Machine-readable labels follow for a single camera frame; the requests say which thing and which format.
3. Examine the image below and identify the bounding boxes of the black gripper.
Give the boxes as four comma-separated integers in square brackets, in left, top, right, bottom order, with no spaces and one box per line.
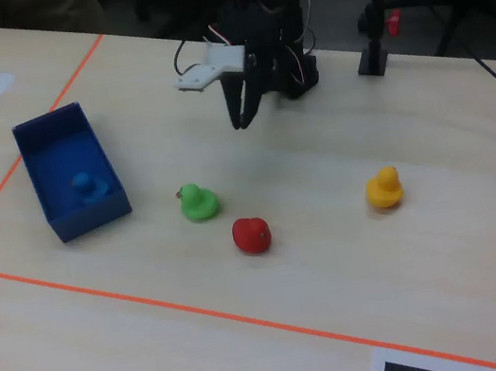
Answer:
[205,0,303,133]

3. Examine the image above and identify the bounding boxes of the blue rubber duck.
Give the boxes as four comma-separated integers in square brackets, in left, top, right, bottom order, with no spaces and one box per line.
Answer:
[68,168,113,207]

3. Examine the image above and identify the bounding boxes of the green rubber duck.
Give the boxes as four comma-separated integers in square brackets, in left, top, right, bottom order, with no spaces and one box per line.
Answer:
[173,178,223,226]

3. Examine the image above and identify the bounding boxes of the red rubber duck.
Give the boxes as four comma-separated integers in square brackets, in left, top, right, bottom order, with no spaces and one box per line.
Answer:
[228,213,275,259]

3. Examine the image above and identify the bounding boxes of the yellow rubber duck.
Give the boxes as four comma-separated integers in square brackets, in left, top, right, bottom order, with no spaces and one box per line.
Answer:
[362,164,407,213]

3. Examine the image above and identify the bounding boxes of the blue rectangular box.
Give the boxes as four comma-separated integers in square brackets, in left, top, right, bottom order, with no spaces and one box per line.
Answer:
[8,94,136,250]

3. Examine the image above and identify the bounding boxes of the black stand with base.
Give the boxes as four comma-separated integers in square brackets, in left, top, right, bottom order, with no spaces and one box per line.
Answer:
[345,0,414,80]

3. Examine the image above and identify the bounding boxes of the red clip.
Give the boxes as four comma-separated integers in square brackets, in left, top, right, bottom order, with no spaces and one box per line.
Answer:
[382,8,406,39]

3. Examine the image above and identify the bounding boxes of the person in brown trousers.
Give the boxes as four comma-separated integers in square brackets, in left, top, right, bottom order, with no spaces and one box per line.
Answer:
[0,0,111,47]

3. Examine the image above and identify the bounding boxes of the white label with black bar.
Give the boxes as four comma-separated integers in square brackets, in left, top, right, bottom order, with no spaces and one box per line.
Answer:
[361,327,496,371]

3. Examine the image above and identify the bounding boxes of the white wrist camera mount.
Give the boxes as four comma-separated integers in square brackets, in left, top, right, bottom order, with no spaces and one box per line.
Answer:
[166,39,253,97]

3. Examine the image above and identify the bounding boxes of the black camera cable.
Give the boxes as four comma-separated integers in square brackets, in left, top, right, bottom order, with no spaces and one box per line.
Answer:
[169,36,211,79]

